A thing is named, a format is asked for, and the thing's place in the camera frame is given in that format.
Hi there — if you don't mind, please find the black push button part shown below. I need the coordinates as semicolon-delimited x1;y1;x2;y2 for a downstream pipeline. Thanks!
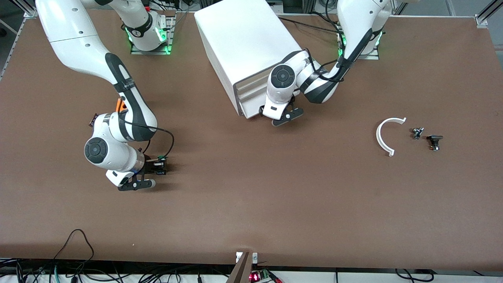
426;135;444;151

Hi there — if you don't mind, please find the black curled cable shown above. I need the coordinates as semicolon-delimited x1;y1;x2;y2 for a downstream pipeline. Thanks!
395;268;433;282

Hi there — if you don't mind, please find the white curved plastic arc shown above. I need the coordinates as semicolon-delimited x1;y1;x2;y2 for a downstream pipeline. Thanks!
376;117;407;157

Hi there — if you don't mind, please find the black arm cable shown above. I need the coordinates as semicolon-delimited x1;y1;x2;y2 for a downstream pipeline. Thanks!
118;118;175;158
305;47;346;83

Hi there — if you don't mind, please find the aluminium frame profile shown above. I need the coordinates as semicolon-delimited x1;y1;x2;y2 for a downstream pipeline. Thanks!
12;0;38;18
475;0;503;27

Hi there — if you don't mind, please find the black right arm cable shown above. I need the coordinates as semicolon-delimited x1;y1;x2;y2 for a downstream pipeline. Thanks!
118;118;175;158

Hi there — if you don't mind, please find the black looped cable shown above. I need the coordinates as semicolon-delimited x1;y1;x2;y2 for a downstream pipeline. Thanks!
53;229;95;262

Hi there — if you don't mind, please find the grey camera stand post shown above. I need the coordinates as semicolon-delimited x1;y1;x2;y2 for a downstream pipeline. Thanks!
227;252;252;283

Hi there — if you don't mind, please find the white plastic tray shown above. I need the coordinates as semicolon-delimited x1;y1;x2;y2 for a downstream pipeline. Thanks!
239;90;268;107

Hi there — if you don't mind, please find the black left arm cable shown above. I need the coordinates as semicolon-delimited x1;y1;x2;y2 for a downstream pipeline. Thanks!
305;47;346;83

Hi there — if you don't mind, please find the black cable behind cabinet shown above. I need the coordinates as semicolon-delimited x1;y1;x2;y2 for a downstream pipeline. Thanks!
278;16;339;33

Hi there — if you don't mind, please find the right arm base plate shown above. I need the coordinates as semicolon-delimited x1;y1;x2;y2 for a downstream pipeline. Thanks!
130;11;175;55

